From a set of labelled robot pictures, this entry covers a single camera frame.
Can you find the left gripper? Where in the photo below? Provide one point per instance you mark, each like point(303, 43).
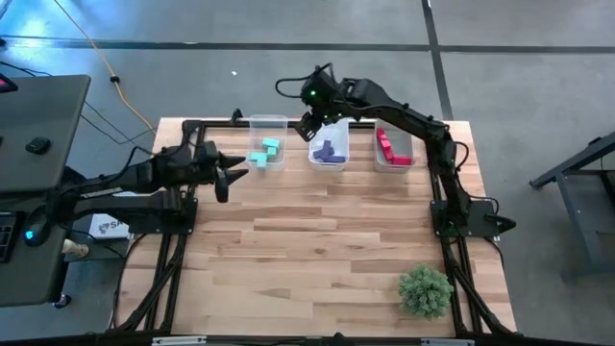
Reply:
point(222, 187)

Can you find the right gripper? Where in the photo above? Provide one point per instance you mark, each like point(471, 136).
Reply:
point(307, 129)

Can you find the purple block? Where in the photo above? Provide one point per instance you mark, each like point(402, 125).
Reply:
point(336, 159)
point(318, 154)
point(327, 145)

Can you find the teal block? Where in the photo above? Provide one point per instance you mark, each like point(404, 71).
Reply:
point(270, 142)
point(272, 153)
point(258, 156)
point(262, 164)

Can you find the red block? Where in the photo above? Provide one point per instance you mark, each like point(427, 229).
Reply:
point(382, 136)
point(402, 160)
point(387, 151)

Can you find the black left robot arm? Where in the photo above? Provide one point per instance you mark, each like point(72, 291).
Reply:
point(144, 173)

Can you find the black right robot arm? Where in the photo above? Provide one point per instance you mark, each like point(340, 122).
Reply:
point(413, 122)

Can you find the clear plastic bin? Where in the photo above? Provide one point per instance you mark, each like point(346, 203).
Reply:
point(254, 130)

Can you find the white printed sheet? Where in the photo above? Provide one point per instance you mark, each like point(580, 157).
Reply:
point(108, 229)

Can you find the small beige object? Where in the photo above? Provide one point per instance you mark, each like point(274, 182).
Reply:
point(76, 249)

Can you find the gray desk top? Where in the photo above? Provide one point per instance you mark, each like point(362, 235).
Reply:
point(29, 279)
point(43, 120)

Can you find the small black puck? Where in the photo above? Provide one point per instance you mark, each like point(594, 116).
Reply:
point(38, 145)

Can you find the potted green artificial plant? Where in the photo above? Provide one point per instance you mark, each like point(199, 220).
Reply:
point(425, 290)

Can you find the black computer mouse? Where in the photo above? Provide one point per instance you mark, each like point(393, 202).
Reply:
point(36, 233)

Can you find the black desk caster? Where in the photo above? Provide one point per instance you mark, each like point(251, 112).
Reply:
point(61, 301)

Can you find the black keyboard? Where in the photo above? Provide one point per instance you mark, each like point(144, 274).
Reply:
point(6, 238)

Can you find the black device pink light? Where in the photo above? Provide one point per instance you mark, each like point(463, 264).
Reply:
point(6, 84)

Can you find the black aluminium rig frame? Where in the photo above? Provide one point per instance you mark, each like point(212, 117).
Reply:
point(299, 124)

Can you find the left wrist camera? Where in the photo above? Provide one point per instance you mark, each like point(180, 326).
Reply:
point(206, 153)

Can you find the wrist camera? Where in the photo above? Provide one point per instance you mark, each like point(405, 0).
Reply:
point(319, 86)
point(206, 153)

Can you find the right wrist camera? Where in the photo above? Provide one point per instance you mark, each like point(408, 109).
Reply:
point(319, 86)

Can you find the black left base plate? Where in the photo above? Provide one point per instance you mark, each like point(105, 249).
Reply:
point(144, 225)

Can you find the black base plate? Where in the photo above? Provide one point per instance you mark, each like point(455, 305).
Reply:
point(144, 225)
point(439, 226)

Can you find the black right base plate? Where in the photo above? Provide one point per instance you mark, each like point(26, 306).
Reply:
point(439, 226)

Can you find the silver bracket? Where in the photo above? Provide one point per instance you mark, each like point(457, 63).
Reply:
point(447, 342)

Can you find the gray metal table frame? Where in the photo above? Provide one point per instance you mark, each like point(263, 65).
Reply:
point(574, 161)

